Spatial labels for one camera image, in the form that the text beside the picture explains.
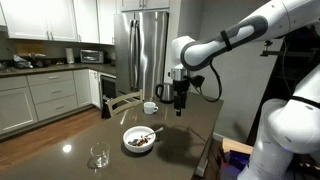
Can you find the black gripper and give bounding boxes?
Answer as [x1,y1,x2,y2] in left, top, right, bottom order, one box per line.
[172,79,191,117]

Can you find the white ceramic mug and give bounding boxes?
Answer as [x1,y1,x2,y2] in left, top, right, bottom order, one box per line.
[143,101,160,115]

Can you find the brown cereal pieces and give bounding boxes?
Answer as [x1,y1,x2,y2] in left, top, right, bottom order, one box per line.
[127,134,150,148]

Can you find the white ceramic bowl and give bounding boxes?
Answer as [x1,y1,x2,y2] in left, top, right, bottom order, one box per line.
[122,125,156,154]

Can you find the stainless steel electric kettle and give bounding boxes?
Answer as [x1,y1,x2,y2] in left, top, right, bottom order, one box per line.
[155,82,175,104]

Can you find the metal spoon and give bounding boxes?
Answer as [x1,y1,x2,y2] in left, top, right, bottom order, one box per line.
[141,126,165,139]

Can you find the light wooden chair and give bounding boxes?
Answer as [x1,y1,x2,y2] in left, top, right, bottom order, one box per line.
[105,89,144,118]

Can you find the black undercounter appliance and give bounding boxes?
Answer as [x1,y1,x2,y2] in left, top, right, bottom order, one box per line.
[99,73,117,119]

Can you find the stainless steel refrigerator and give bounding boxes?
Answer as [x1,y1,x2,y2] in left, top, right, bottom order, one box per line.
[113,10,169,101]

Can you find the clear drinking glass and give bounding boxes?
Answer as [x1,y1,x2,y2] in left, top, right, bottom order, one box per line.
[90,141,111,168]

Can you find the silver toaster oven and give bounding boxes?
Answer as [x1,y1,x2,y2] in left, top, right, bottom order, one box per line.
[79,49,105,64]

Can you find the white cabinets above refrigerator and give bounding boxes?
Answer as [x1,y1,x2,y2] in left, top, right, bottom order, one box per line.
[120,0,170,12]

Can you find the white paper towel roll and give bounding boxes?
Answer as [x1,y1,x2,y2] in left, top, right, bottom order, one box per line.
[64,47,76,65]

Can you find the white lower kitchen cabinets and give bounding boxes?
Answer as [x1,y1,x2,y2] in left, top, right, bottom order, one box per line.
[0,68,102,136]

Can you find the white kitchen cabinets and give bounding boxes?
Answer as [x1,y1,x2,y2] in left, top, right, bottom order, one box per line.
[0,0,118,45]
[0,68,102,136]

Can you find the dark kitchen countertop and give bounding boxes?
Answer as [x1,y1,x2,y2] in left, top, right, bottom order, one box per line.
[0,62,117,78]

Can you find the cluttered dish rack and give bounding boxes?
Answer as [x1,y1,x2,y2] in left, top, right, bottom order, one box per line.
[6,47,48,69]

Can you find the wooden cutting board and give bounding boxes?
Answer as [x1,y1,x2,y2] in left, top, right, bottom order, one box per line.
[14,40,44,57]

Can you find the white upper kitchen cabinets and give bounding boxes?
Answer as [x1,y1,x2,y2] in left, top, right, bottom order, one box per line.
[0,0,118,45]

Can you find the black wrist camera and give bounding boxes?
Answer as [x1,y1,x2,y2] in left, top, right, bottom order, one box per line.
[190,75,205,89]

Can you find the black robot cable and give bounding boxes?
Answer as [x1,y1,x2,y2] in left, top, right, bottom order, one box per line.
[194,62,223,103]

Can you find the black camera stand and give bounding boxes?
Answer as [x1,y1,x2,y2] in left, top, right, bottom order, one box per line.
[246,39,301,145]

